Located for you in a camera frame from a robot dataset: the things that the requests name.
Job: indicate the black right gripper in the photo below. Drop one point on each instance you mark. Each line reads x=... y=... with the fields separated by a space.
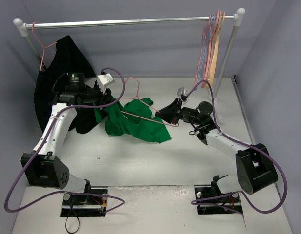
x=178 y=113

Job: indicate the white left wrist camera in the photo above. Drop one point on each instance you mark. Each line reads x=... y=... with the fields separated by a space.
x=104 y=81

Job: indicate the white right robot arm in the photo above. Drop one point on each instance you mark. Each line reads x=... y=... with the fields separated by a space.
x=254 y=170

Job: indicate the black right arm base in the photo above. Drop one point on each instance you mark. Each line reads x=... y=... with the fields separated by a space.
x=210 y=201

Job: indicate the metal clothes rack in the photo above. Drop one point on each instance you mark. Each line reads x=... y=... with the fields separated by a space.
x=24 y=29

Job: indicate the green t shirt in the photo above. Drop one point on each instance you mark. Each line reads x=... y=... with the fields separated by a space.
x=117 y=124

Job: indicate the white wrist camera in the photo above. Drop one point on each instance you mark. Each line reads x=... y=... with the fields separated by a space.
x=104 y=81
x=182 y=94

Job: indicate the beige plastic hanger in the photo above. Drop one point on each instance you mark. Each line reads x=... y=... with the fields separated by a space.
x=215 y=46

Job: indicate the blue wire hanger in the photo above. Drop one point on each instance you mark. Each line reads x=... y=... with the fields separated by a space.
x=206 y=32

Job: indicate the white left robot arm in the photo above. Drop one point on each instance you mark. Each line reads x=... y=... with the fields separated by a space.
x=43 y=166

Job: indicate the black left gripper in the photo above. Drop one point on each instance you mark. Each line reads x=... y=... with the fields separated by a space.
x=104 y=95

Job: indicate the black t shirt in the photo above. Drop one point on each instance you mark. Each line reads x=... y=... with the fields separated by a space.
x=68 y=59

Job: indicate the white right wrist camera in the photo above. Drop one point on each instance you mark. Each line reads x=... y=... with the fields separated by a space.
x=182 y=94

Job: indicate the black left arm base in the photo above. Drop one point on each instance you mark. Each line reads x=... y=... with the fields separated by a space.
x=83 y=206

